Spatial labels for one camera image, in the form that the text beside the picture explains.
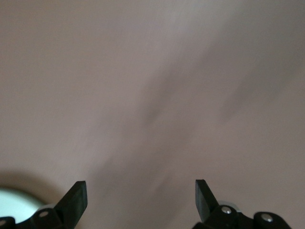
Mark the pale green plate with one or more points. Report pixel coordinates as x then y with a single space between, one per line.
14 205

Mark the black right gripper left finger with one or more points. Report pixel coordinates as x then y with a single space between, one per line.
76 202

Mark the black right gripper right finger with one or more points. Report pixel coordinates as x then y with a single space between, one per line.
205 202

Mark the brown table cover sheet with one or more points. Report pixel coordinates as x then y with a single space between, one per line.
95 71

